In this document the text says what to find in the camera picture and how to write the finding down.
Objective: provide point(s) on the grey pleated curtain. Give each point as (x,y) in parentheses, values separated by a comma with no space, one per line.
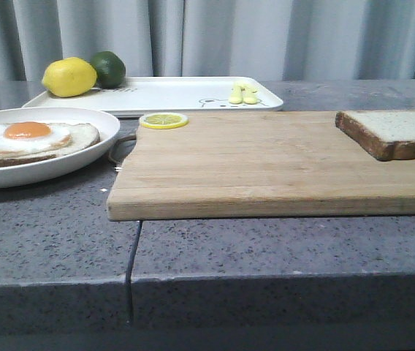
(266,40)

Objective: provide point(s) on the white bear-print tray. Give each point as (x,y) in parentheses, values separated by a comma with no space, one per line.
(141,95)

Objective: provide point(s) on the metal cutting board handle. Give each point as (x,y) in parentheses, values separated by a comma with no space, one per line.
(120,150)

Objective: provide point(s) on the lemon slice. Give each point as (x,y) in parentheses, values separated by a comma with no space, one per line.
(163,120)

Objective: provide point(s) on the wooden cutting board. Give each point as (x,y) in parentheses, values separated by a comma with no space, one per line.
(229,165)

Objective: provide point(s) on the fried egg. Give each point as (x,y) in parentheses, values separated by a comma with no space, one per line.
(25,138)

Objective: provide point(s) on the yellow lemon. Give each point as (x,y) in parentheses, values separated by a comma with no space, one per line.
(69,77)

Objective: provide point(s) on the green lime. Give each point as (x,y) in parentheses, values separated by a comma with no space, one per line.
(110,69)

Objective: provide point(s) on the white round plate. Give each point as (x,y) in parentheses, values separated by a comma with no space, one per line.
(18,175)

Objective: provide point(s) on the bread slice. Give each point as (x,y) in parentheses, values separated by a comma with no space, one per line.
(385,134)
(82,136)

